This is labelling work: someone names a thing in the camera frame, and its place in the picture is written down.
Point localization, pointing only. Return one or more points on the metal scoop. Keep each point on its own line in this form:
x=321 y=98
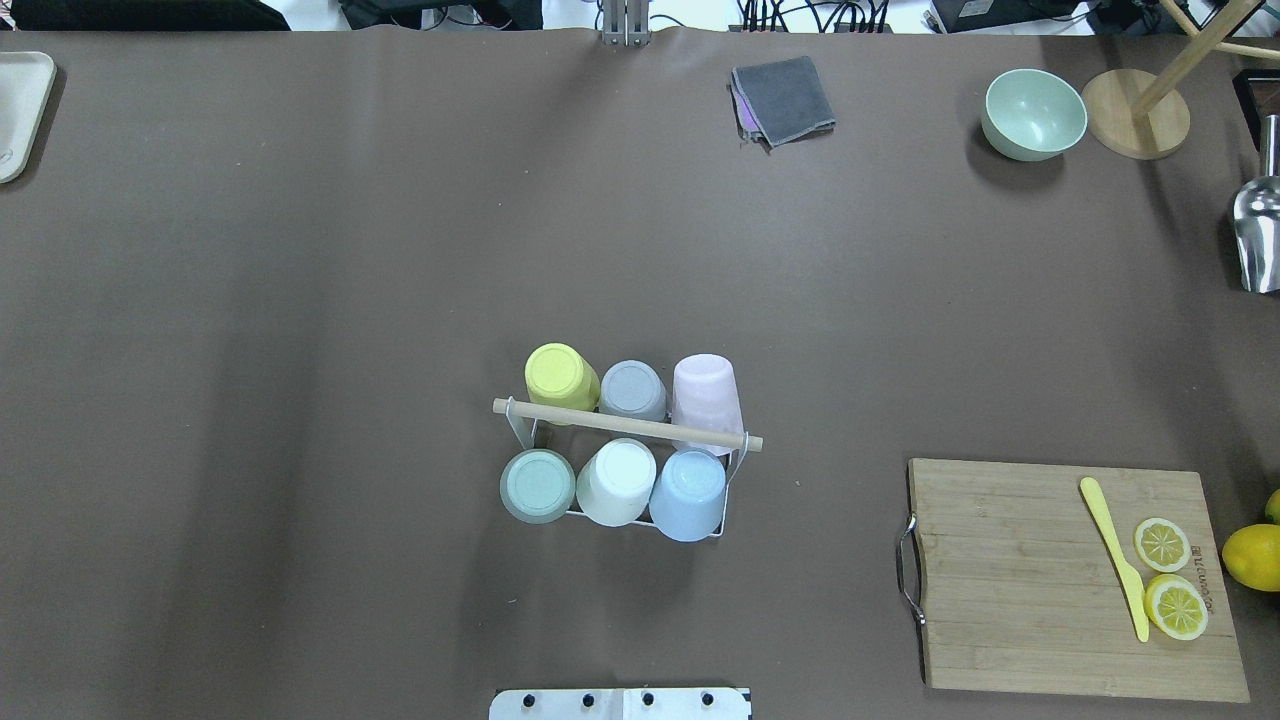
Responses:
x=1255 y=217

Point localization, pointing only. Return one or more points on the white cup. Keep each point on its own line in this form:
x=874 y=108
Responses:
x=614 y=487

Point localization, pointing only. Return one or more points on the green lime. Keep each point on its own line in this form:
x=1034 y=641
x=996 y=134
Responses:
x=1271 y=511

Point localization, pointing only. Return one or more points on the whole yellow lemon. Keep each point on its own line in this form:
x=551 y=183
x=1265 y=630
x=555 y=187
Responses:
x=1251 y=556

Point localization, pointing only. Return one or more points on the lower lemon slice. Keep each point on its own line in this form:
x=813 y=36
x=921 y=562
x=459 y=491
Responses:
x=1176 y=607

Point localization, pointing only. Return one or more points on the white wire cup rack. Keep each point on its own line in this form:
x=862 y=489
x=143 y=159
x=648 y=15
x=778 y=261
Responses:
x=523 y=418

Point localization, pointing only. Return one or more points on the green cup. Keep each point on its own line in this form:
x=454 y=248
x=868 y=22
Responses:
x=537 y=486

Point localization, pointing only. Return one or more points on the yellow cup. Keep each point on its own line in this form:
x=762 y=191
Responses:
x=557 y=375

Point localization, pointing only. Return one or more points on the wooden cutting board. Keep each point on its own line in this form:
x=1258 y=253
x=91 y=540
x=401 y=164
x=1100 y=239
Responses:
x=1018 y=593

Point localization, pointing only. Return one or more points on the blue cup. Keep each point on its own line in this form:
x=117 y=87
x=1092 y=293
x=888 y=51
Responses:
x=687 y=503

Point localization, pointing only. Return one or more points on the lemon slice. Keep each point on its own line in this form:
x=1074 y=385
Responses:
x=1176 y=607
x=1161 y=545

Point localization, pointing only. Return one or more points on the grey folded cloth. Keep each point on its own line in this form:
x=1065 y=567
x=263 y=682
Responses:
x=780 y=102

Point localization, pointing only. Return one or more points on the pink cup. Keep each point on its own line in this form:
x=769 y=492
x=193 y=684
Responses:
x=705 y=395

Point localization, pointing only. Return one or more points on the grey cup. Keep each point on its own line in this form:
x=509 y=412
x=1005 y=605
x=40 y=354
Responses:
x=634 y=390

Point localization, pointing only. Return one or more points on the upper lemon slice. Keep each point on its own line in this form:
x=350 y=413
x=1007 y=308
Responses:
x=1161 y=545

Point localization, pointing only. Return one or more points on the light green bowl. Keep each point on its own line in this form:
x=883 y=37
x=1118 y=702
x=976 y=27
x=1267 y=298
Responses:
x=1032 y=115

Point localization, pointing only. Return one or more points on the yellow plastic knife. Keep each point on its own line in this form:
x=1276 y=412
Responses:
x=1129 y=578

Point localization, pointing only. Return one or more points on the beige tray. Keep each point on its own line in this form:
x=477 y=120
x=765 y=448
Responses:
x=26 y=83

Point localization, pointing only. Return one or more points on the wooden mug tree stand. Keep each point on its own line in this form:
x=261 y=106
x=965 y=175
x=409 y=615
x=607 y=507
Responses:
x=1141 y=115

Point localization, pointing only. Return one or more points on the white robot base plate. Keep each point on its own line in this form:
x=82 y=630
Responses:
x=623 y=703

